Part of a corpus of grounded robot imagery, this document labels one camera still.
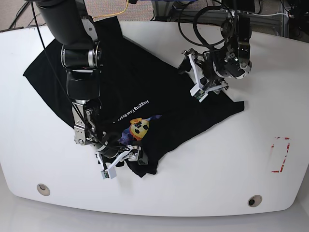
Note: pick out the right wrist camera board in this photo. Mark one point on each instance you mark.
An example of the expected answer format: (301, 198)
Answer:
(109, 173)

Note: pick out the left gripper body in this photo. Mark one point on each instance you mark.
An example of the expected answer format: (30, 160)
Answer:
(203, 75)

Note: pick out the left table grommet hole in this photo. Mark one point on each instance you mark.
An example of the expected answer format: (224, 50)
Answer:
(43, 189)

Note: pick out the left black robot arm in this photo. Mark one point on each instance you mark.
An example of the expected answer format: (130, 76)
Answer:
(228, 58)

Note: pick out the black t-shirt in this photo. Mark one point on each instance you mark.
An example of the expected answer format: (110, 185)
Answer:
(147, 102)

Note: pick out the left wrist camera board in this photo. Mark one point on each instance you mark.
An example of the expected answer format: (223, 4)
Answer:
(198, 93)

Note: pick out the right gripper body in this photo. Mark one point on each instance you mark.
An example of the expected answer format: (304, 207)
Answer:
(131, 153)

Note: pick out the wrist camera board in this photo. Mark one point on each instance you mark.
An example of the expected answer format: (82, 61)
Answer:
(109, 173)
(198, 93)

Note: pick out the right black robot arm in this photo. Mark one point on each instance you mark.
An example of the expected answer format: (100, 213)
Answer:
(72, 26)

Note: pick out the right table grommet hole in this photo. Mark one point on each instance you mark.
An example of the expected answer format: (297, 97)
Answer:
(255, 201)

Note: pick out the red tape rectangle marker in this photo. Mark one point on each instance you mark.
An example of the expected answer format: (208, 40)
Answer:
(278, 154)

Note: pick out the table grommet hole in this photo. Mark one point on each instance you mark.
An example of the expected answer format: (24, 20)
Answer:
(43, 189)
(255, 201)

